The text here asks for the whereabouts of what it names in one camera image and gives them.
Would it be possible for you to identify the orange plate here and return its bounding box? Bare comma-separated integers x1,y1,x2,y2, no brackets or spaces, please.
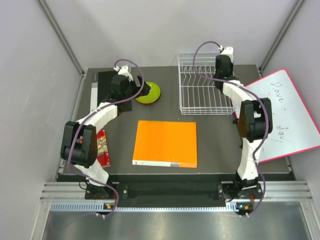
141,100,158,106

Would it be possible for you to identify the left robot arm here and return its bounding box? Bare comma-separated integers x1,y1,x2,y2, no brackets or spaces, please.
60,72,151,199

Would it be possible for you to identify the white wire dish rack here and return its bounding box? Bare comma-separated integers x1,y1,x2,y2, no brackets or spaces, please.
177,52,235,116

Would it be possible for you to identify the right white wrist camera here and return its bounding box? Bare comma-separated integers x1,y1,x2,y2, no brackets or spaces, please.
218,45,234,63

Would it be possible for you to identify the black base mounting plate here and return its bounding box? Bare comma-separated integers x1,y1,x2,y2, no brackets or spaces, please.
84,181,265,201

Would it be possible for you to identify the black book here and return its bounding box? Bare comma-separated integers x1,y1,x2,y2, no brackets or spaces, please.
90,71,117,112

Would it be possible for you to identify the pink framed whiteboard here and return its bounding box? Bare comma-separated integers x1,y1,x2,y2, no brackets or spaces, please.
246,69,320,163

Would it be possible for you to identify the red patterned book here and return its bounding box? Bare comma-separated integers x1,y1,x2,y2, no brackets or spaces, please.
80,130,110,168

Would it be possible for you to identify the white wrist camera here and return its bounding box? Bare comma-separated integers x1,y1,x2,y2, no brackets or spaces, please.
113,65,134,82
218,45,234,63

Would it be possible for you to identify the large orange book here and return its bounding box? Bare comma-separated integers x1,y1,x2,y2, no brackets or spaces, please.
132,120,198,169

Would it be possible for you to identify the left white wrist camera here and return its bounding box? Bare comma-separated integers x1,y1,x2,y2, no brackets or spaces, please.
113,65,134,82

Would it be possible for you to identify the green plate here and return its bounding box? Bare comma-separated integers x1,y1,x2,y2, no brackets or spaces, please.
135,82,161,103

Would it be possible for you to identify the grey slotted cable duct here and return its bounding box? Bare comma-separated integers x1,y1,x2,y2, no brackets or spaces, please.
49,201,253,213

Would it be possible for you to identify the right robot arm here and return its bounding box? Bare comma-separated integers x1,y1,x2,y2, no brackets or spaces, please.
214,54,273,198

